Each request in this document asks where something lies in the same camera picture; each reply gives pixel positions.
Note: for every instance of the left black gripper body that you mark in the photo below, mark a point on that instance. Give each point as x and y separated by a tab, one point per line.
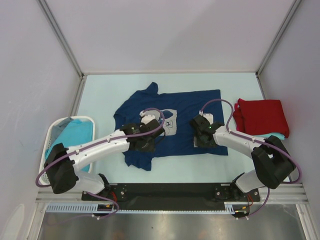
148	147

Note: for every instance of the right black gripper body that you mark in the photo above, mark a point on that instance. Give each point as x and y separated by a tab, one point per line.
200	141

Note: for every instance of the navy blue t shirt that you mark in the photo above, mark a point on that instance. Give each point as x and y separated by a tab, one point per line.
178	110

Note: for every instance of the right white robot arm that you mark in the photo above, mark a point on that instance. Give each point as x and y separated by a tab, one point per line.
271	160

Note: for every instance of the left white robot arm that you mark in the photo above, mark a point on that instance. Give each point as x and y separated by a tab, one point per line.
64	165

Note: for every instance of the folded red t shirt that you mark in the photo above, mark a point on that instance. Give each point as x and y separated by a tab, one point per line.
260	117

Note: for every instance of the turquoise t shirt in basket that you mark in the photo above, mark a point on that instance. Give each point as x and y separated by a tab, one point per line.
79	131

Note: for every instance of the folded light blue t shirt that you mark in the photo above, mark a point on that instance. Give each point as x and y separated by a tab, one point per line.
275	134

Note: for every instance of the grey shirt in basket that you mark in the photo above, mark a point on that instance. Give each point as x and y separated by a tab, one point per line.
59	127

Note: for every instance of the white laundry basket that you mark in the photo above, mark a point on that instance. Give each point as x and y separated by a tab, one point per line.
44	180

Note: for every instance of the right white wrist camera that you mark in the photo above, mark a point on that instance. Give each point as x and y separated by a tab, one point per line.
208	116

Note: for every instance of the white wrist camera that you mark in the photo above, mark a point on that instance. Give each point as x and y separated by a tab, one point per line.
208	116
145	117

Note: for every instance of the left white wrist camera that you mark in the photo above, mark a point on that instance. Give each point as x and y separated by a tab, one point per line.
145	117

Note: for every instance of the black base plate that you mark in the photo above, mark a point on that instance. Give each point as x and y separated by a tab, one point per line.
177	196

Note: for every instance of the light blue cable duct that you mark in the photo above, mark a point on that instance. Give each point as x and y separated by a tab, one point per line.
95	208

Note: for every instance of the aluminium frame rail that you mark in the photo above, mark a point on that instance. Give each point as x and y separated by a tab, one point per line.
284	194

